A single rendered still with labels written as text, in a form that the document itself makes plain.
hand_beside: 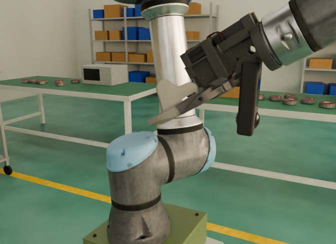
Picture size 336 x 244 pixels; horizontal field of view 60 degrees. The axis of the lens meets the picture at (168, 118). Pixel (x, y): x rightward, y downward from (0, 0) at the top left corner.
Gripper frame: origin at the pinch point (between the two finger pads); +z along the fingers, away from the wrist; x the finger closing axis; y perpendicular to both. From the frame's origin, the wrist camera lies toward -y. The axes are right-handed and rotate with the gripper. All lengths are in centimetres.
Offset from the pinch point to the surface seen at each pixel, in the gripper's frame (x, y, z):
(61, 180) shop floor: -116, -25, 219
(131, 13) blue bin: -542, 179, 311
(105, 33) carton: -537, 180, 397
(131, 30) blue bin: -537, 149, 331
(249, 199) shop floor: -160, -112, 80
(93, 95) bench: -176, 31, 185
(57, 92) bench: -174, 55, 227
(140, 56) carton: -532, 88, 342
